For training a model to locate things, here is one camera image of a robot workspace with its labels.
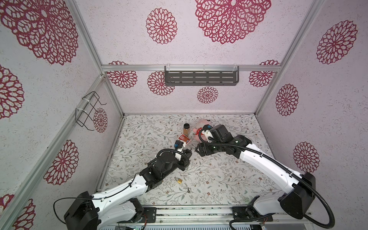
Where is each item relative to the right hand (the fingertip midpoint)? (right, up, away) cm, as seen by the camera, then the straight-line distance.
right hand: (201, 145), depth 77 cm
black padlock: (-5, -1, -4) cm, 6 cm away
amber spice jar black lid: (-8, +8, +23) cm, 26 cm away
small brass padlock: (-13, -22, +8) cm, 27 cm away
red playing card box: (-9, +2, +26) cm, 28 cm away
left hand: (-7, -5, -1) cm, 9 cm away
